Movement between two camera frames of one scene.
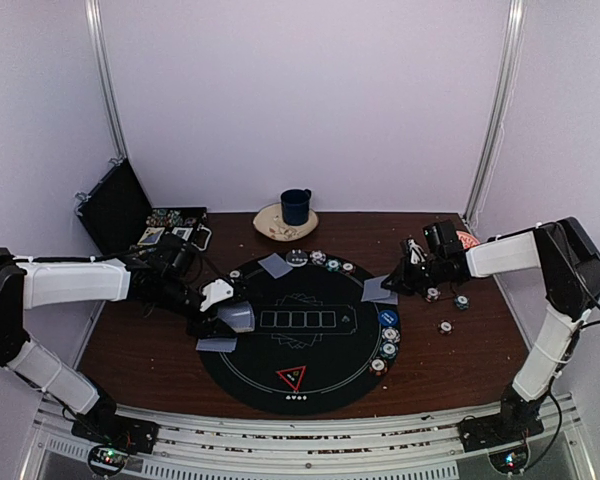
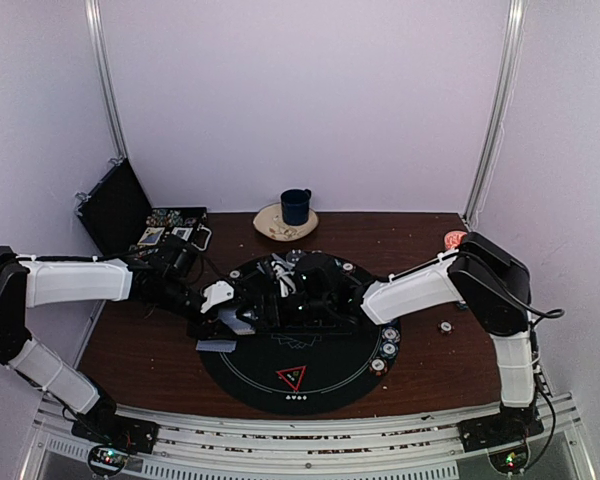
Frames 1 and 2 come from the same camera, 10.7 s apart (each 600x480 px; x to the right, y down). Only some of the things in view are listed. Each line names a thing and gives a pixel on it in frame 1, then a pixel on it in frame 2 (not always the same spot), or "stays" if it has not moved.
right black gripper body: [425, 276] → [316, 309]
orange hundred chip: [378, 366] stays
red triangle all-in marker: [293, 375] stays
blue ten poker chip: [390, 334] stays
